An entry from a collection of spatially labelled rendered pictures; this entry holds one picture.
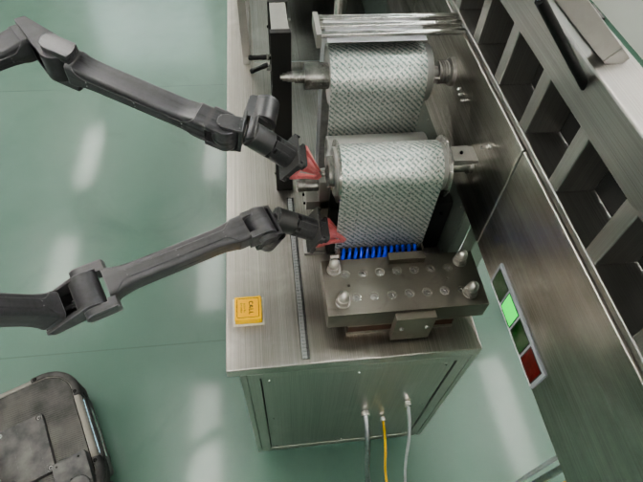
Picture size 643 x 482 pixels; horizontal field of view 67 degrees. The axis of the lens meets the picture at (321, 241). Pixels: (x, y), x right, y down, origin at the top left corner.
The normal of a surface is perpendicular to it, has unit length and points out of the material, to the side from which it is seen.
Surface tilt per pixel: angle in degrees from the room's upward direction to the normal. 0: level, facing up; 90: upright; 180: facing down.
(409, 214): 90
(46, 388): 0
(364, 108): 92
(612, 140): 90
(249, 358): 0
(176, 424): 0
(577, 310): 90
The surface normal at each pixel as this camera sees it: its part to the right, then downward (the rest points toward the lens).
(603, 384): -0.99, 0.07
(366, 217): 0.11, 0.80
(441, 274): 0.04, -0.60
